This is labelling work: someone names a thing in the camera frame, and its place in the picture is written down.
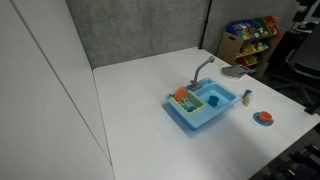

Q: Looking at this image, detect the blue toy cup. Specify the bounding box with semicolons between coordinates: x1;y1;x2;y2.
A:
207;94;221;108

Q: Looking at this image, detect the light blue toy sink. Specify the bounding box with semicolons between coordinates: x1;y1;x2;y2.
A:
165;76;242;130

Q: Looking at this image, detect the orange toy cup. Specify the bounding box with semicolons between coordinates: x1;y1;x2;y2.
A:
259;110;275;124

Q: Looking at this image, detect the yellow-green dish rack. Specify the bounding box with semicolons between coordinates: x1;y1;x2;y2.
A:
168;90;206;116

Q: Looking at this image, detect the blue toy utensil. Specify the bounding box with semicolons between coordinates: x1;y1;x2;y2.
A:
184;104;198;113

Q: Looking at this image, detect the grey toy faucet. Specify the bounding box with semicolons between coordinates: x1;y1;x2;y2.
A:
189;55;216;92

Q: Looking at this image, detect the grey metal mounting plate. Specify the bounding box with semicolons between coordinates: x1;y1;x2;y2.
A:
221;64;251;80

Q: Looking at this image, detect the wooden toy storage shelf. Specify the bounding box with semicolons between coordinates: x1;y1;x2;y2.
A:
216;15;287;76

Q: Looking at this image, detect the black stand pole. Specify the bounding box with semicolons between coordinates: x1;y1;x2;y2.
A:
198;0;213;50

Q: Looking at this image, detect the blue toy bin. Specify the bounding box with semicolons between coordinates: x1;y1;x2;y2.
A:
225;20;256;34

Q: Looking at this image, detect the blue toy saucer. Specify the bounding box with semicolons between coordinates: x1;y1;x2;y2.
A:
252;111;275;127

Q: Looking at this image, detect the black office chair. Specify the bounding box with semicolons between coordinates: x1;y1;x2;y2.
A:
269;23;320;114

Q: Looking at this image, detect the black equipment frame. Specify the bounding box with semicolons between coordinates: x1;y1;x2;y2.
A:
249;133;320;180

